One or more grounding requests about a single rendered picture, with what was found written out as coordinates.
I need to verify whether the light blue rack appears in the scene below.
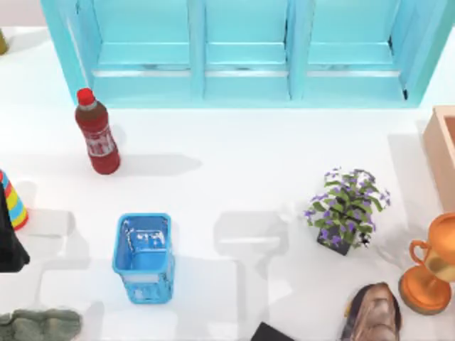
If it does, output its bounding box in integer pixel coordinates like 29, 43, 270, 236
40, 0, 445, 109

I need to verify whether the blue basket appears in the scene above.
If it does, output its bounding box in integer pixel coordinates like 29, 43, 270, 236
113, 212, 176, 305

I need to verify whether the purple flower plant pot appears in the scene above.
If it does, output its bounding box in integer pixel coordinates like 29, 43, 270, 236
304, 166, 392, 256

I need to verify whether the red bottle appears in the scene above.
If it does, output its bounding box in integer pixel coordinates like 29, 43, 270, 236
74, 87, 122, 176

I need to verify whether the black flat object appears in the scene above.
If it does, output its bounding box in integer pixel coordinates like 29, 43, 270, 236
250, 322, 296, 341

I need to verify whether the brown shoe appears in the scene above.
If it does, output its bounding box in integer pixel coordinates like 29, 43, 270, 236
340, 282, 403, 341

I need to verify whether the salmon-coloured box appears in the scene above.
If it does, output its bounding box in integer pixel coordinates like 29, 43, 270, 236
422, 105, 455, 214

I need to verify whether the stack of coloured rings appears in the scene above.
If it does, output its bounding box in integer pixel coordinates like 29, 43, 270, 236
0, 169, 29, 231

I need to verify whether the orange trophy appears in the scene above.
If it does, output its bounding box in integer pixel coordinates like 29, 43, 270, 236
398, 212, 455, 315

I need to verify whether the grey-green cloth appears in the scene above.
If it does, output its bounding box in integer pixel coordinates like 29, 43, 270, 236
0, 308, 82, 341

